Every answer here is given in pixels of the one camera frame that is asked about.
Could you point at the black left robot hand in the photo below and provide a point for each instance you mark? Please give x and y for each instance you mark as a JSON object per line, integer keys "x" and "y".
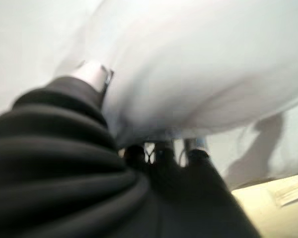
{"x": 64, "y": 173}

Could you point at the white duvet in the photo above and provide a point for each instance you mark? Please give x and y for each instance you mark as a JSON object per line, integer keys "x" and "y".
{"x": 188, "y": 74}

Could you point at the printed paper sheet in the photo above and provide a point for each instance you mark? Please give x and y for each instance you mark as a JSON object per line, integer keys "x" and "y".
{"x": 291, "y": 193}

